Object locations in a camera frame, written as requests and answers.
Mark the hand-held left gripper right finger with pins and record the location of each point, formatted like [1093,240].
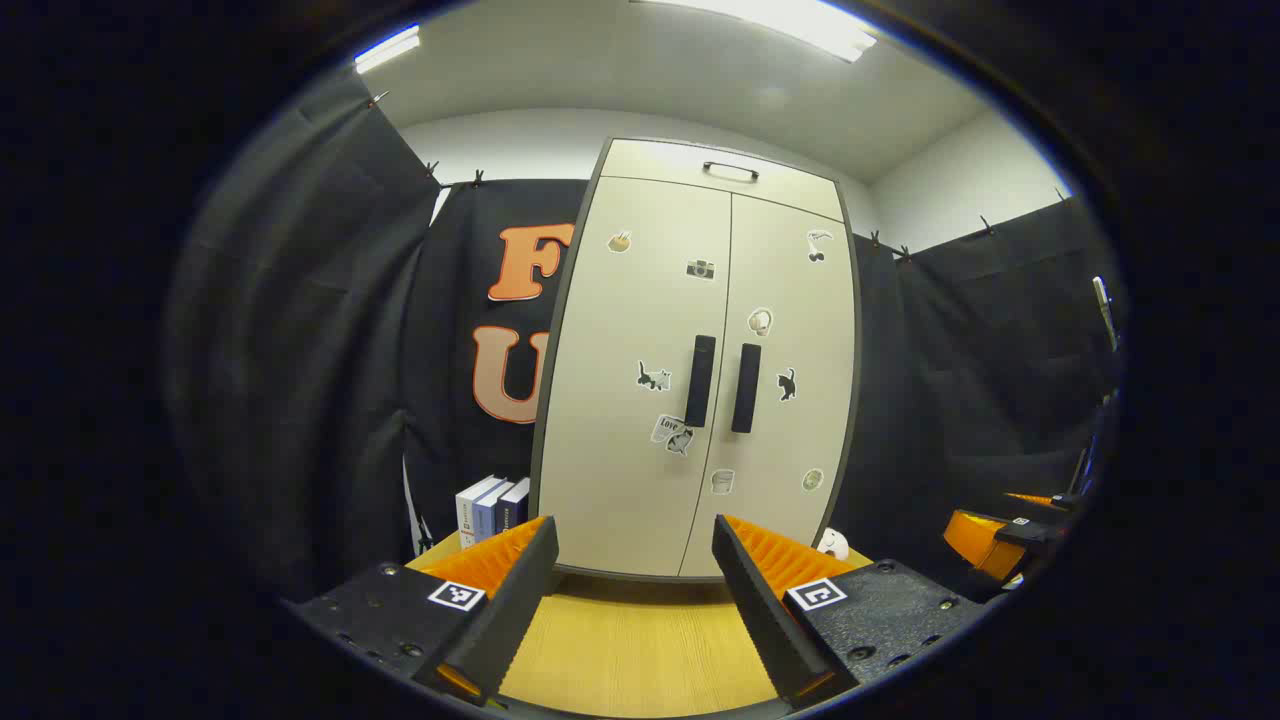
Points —
[765,620]

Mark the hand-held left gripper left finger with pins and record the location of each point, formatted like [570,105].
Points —
[510,620]

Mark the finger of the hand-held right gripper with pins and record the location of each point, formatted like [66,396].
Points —
[1030,497]
[975,540]

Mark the beige cabinet door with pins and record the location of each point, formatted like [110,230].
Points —
[610,400]
[810,330]

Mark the beige double-door shoe cabinet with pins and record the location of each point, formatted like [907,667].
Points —
[650,160]

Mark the small white face toy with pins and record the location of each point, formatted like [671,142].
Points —
[835,545]

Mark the dark blue book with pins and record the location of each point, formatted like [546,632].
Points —
[515,505]

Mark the white stand bar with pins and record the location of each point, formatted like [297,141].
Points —
[1103,310]

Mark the black backdrop cloth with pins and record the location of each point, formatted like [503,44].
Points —
[300,350]

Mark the large ceiling light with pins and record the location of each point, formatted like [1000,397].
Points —
[800,22]

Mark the small ceiling light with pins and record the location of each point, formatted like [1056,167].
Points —
[388,48]

